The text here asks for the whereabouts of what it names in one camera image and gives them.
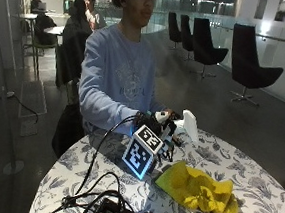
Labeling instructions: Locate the white marker cube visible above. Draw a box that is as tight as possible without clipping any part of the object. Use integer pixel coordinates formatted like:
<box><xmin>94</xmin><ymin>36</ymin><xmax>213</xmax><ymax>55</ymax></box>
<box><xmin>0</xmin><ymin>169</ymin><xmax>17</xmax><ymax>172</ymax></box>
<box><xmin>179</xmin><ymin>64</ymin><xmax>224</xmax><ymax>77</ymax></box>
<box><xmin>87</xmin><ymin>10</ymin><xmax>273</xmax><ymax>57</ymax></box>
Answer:
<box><xmin>119</xmin><ymin>122</ymin><xmax>166</xmax><ymax>182</ymax></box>

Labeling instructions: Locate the yellow crumpled cloth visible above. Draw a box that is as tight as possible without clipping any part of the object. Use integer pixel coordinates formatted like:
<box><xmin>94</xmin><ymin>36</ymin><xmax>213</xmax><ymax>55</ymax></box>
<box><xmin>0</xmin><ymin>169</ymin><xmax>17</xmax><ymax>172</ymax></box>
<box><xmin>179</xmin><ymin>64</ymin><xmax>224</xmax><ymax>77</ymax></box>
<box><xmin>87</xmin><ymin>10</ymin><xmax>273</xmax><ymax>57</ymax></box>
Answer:
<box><xmin>151</xmin><ymin>158</ymin><xmax>244</xmax><ymax>213</ymax></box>

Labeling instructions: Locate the floral blue white tablecloth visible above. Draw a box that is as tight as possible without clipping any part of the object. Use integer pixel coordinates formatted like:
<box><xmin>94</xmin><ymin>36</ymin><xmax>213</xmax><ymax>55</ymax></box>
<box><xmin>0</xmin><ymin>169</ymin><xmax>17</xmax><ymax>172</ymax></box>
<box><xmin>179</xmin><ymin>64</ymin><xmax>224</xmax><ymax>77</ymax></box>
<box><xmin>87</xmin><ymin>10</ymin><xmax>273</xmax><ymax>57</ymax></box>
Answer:
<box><xmin>28</xmin><ymin>113</ymin><xmax>285</xmax><ymax>213</ymax></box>

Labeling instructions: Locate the the person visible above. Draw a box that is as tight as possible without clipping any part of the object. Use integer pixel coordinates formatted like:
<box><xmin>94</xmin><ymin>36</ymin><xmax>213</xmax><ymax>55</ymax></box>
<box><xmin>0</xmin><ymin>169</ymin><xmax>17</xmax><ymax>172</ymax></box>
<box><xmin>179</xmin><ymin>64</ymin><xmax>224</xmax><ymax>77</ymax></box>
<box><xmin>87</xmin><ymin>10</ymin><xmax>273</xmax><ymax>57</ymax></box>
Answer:
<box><xmin>74</xmin><ymin>0</ymin><xmax>193</xmax><ymax>148</ymax></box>

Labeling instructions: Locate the black swivel chair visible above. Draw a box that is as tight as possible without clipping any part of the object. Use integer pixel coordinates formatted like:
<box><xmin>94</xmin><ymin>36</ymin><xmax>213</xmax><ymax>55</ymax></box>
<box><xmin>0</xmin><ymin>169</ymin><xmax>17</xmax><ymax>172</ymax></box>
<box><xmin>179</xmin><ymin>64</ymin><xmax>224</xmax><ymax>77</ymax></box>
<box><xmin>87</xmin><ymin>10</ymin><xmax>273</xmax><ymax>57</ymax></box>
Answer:
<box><xmin>165</xmin><ymin>10</ymin><xmax>185</xmax><ymax>51</ymax></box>
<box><xmin>226</xmin><ymin>22</ymin><xmax>285</xmax><ymax>109</ymax></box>
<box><xmin>188</xmin><ymin>17</ymin><xmax>232</xmax><ymax>82</ymax></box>
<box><xmin>177</xmin><ymin>14</ymin><xmax>199</xmax><ymax>62</ymax></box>

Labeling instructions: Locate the metal handrail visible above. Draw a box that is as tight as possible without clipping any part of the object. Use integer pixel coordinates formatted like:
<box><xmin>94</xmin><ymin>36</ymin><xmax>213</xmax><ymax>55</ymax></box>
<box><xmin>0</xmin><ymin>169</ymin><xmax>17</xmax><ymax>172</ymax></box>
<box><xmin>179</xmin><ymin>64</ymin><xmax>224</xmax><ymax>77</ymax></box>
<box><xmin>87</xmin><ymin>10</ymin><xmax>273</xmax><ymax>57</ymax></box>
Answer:
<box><xmin>207</xmin><ymin>22</ymin><xmax>285</xmax><ymax>47</ymax></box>

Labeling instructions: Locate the grey floor mat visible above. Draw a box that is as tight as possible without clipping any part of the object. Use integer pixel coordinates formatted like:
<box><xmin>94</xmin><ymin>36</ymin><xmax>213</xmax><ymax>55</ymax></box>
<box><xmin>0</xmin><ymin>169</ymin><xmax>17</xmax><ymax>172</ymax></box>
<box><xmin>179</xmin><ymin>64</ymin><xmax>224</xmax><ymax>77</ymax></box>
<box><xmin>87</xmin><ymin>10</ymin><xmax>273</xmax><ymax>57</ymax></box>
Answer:
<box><xmin>16</xmin><ymin>78</ymin><xmax>50</xmax><ymax>121</ymax></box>

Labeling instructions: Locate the white round table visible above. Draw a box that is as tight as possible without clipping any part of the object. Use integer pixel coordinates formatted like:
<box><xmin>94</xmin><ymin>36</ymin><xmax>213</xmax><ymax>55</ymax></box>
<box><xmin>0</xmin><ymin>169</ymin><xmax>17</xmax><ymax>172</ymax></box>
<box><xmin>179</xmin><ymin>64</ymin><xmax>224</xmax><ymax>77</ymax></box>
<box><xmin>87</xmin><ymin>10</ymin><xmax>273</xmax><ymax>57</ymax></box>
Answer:
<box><xmin>42</xmin><ymin>24</ymin><xmax>65</xmax><ymax>37</ymax></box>

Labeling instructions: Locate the black jacket on chair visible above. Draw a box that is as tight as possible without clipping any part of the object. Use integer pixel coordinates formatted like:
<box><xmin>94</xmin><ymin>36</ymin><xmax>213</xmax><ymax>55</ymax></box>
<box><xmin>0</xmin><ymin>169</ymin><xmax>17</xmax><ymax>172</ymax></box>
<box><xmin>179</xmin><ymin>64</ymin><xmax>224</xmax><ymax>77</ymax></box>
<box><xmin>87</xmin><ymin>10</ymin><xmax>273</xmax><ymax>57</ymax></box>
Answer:
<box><xmin>32</xmin><ymin>12</ymin><xmax>60</xmax><ymax>47</ymax></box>

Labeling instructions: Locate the white high table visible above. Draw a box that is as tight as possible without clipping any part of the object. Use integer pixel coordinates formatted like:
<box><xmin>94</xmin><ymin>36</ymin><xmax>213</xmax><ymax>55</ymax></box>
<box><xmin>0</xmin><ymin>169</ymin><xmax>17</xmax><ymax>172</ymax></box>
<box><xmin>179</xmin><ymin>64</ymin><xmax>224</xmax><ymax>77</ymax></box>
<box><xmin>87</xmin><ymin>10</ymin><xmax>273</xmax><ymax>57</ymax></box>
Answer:
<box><xmin>14</xmin><ymin>11</ymin><xmax>39</xmax><ymax>75</ymax></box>

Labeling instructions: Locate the black glove cable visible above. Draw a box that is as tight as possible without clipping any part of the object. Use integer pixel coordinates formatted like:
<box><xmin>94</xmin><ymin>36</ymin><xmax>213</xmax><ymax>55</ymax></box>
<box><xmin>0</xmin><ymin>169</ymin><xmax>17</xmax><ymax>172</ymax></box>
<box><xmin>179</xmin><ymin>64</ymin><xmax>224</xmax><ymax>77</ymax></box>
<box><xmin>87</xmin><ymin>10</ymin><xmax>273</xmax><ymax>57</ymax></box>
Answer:
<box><xmin>73</xmin><ymin>110</ymin><xmax>140</xmax><ymax>202</ymax></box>

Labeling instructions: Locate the black cable bundle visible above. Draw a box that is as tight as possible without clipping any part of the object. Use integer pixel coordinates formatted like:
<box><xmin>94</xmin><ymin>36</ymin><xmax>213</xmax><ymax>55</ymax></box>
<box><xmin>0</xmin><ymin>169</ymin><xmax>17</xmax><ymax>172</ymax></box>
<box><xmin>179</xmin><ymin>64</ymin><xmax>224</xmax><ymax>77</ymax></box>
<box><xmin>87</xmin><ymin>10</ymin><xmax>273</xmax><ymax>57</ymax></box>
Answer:
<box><xmin>44</xmin><ymin>166</ymin><xmax>164</xmax><ymax>213</ymax></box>

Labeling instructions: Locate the black floor cable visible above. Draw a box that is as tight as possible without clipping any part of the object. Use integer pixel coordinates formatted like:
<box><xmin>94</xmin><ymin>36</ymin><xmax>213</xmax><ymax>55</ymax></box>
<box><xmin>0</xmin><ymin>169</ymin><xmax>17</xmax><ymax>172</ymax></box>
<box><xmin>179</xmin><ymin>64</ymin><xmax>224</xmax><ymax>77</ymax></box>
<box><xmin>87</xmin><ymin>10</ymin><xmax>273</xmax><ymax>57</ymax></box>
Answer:
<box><xmin>3</xmin><ymin>90</ymin><xmax>42</xmax><ymax>126</ymax></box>

